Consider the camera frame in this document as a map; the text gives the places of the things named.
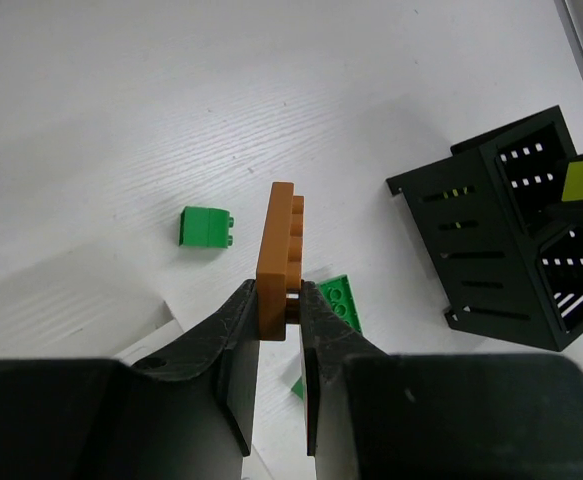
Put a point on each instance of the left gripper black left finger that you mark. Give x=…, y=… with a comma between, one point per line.
x=227, y=344

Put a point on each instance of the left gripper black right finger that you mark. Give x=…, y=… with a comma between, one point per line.
x=326, y=341

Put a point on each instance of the orange lego brick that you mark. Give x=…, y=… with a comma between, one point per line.
x=279, y=267

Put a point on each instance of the black two-cell container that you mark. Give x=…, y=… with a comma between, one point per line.
x=509, y=271

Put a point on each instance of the long green lego brick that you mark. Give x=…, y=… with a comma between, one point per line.
x=338, y=294

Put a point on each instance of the white two-cell container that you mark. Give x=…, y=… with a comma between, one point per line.
x=177, y=431

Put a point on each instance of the green lego cube top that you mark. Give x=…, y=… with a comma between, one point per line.
x=204, y=227

